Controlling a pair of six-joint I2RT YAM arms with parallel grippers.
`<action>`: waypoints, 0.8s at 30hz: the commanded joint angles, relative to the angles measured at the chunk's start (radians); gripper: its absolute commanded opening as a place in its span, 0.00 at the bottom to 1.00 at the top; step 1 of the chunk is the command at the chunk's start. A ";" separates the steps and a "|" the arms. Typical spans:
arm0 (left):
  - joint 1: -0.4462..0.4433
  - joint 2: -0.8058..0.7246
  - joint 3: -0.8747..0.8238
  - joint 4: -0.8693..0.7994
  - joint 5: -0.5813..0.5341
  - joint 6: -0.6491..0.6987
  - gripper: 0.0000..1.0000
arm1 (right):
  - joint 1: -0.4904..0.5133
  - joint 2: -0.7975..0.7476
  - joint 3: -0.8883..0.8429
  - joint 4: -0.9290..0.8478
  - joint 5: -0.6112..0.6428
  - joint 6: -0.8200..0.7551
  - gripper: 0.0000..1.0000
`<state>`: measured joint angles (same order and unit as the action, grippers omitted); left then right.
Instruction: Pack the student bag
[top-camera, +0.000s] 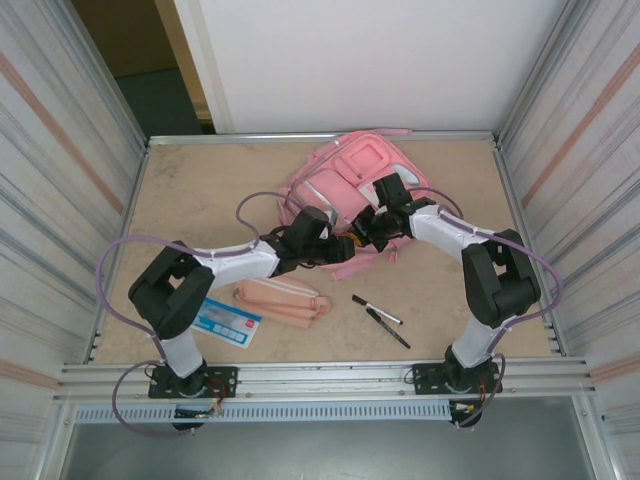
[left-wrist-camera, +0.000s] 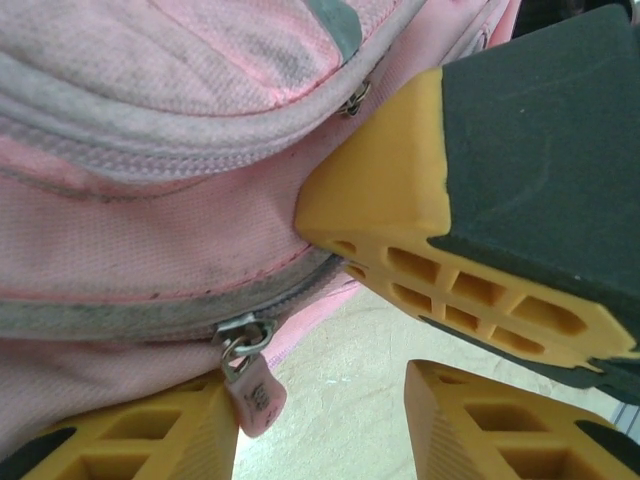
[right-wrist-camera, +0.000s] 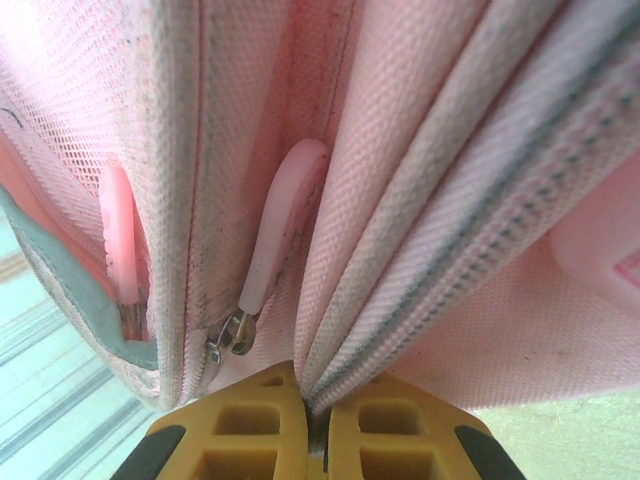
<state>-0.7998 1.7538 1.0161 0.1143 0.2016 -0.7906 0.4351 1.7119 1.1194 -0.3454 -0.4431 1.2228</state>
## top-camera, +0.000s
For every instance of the aluminium side rail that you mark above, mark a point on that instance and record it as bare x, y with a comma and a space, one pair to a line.
118, 250
529, 250

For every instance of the black marker with white label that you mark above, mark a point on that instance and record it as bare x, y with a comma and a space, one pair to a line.
377, 311

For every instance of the peach pencil case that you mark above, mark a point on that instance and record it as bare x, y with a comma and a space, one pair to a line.
275, 295

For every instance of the blue white card packet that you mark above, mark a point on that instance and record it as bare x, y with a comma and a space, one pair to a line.
230, 325

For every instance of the slim aluminium frame rail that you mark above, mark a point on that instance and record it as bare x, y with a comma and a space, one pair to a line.
450, 136

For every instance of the grey metal shelf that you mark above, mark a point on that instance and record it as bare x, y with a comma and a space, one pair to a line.
325, 450

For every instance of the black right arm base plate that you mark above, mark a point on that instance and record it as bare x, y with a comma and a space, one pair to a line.
425, 377

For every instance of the cream door frame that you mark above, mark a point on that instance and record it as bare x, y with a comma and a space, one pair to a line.
187, 60

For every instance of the wide aluminium frame rail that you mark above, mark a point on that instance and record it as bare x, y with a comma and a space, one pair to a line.
325, 372

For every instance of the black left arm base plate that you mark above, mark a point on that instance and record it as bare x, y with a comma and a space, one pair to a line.
225, 380

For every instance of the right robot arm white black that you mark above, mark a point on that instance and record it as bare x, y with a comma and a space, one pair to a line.
440, 230

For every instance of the thin black pen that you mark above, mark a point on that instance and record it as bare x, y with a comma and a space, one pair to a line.
390, 330

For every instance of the pink student backpack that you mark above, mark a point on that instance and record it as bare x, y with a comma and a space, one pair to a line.
325, 185

